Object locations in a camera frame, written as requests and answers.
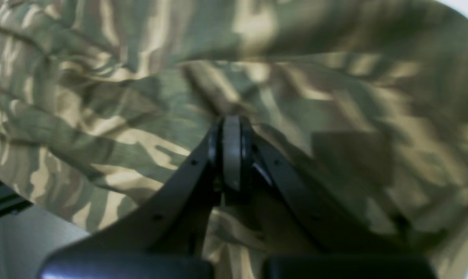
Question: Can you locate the camouflage T-shirt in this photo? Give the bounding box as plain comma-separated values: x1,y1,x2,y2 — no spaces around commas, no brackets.
0,0,468,279

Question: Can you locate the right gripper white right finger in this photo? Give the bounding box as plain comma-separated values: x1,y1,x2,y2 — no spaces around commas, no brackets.
223,116,436,279

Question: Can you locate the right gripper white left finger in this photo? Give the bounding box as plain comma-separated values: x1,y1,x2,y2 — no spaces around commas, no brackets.
38,120,223,279

